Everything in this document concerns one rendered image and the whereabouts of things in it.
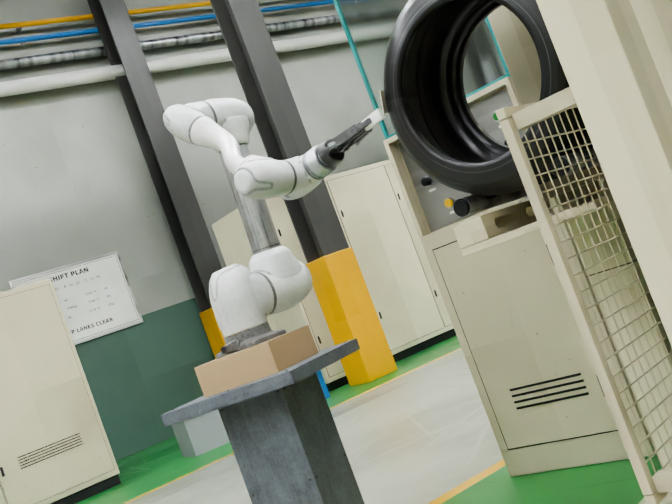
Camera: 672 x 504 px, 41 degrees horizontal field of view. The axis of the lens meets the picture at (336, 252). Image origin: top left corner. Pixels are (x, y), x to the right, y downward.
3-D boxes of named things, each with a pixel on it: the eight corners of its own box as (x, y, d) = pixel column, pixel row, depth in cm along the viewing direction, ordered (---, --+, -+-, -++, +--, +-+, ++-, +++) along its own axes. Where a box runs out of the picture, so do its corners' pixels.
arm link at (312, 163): (317, 150, 264) (330, 140, 261) (331, 177, 263) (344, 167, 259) (297, 154, 258) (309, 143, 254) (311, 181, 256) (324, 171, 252)
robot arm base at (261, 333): (206, 363, 288) (200, 346, 288) (249, 346, 306) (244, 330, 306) (246, 349, 277) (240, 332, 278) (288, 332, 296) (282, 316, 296)
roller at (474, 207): (518, 182, 245) (532, 176, 242) (525, 197, 244) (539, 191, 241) (449, 202, 219) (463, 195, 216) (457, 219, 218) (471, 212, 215)
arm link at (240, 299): (213, 341, 294) (190, 279, 295) (254, 326, 307) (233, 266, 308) (241, 331, 282) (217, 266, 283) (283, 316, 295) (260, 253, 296)
